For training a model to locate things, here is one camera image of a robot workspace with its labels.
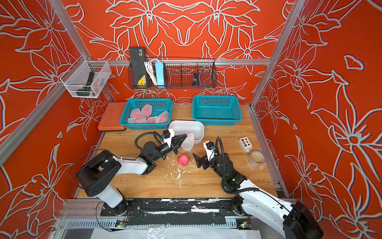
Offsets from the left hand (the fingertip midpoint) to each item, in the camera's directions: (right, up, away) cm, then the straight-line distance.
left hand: (186, 135), depth 75 cm
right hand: (+6, -9, +2) cm, 11 cm away
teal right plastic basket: (+24, +16, +43) cm, 51 cm away
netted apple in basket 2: (-16, +9, +25) cm, 32 cm away
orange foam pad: (-55, +7, +29) cm, 62 cm away
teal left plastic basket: (-23, +19, +38) cm, 49 cm away
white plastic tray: (-5, +2, +31) cm, 32 cm away
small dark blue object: (+6, +35, +17) cm, 39 cm away
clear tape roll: (+43, -16, +14) cm, 48 cm away
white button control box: (+38, -7, +18) cm, 43 cm away
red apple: (-1, -15, +8) cm, 17 cm away
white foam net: (+1, -5, +2) cm, 6 cm away
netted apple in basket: (-30, +15, +31) cm, 46 cm away
